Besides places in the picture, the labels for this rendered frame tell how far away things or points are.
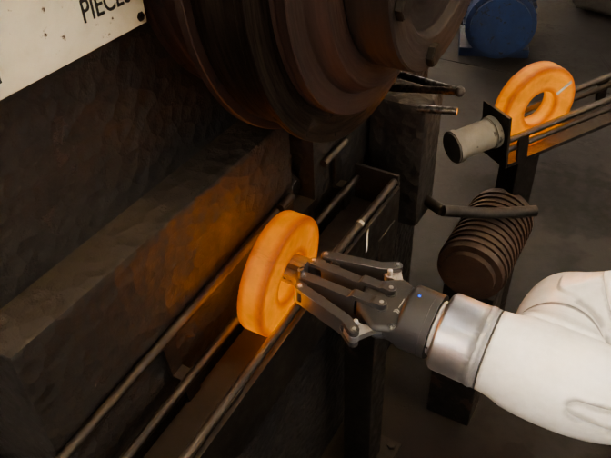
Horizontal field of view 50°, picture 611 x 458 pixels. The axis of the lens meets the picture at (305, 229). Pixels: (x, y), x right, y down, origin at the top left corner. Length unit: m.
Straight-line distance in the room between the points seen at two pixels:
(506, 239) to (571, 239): 0.89
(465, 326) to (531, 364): 0.07
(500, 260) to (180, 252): 0.65
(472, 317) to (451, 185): 1.57
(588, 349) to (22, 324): 0.53
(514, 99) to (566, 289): 0.48
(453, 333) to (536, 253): 1.35
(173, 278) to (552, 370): 0.40
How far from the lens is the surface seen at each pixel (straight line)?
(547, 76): 1.24
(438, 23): 0.76
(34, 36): 0.59
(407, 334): 0.72
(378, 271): 0.79
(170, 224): 0.71
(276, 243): 0.74
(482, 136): 1.20
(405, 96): 1.06
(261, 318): 0.76
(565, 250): 2.08
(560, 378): 0.69
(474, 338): 0.70
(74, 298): 0.65
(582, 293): 0.81
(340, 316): 0.73
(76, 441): 0.72
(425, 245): 2.00
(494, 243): 1.22
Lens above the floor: 1.30
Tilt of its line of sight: 39 degrees down
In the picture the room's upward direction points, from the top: 3 degrees counter-clockwise
